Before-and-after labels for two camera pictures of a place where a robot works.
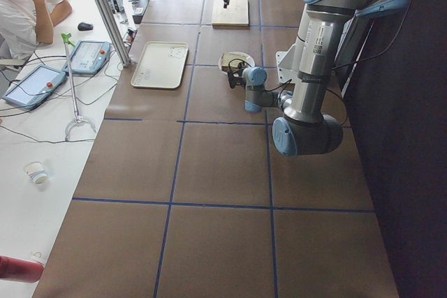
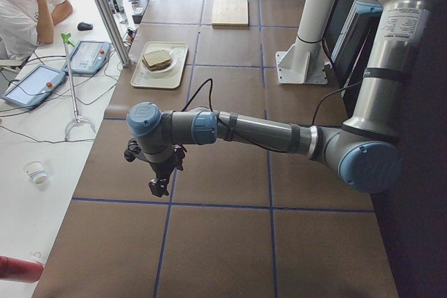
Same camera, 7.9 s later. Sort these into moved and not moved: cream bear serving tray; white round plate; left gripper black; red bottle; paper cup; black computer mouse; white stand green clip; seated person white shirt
Moved: white round plate; left gripper black
Not moved: white stand green clip; cream bear serving tray; paper cup; black computer mouse; seated person white shirt; red bottle
